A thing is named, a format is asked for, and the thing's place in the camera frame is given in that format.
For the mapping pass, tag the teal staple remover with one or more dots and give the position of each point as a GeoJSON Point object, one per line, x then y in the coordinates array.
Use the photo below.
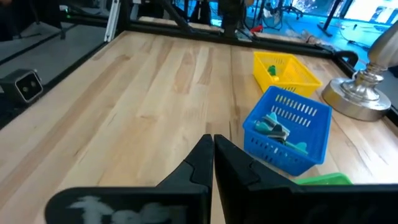
{"type": "Point", "coordinates": [264, 127]}
{"type": "Point", "coordinates": [300, 147]}

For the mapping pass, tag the green mini stapler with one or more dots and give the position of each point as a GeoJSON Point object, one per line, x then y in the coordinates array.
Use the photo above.
{"type": "Point", "coordinates": [272, 70]}

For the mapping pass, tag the blue plastic basket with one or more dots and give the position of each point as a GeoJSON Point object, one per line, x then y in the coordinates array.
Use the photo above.
{"type": "Point", "coordinates": [317, 146]}

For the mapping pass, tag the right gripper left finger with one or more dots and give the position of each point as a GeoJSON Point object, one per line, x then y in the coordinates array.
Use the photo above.
{"type": "Point", "coordinates": [174, 202]}

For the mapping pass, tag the silver aluminium extrusion post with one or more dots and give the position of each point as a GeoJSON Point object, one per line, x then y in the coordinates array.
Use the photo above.
{"type": "Point", "coordinates": [112, 21]}

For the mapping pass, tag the grey table-level camera box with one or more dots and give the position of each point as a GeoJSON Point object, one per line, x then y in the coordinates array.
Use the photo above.
{"type": "Point", "coordinates": [26, 87]}

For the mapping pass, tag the yellow plastic basket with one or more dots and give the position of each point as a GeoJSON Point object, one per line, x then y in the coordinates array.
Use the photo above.
{"type": "Point", "coordinates": [298, 74]}

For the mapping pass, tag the green plastic basket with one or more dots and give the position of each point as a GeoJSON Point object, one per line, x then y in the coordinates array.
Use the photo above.
{"type": "Point", "coordinates": [326, 180]}

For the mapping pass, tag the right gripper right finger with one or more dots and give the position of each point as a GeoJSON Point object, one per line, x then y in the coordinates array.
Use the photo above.
{"type": "Point", "coordinates": [264, 202]}

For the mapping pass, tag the white shade silver table lamp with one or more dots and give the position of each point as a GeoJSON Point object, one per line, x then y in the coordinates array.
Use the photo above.
{"type": "Point", "coordinates": [357, 99]}

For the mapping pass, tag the black floor stand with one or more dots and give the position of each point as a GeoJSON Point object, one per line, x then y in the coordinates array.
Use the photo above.
{"type": "Point", "coordinates": [31, 15]}

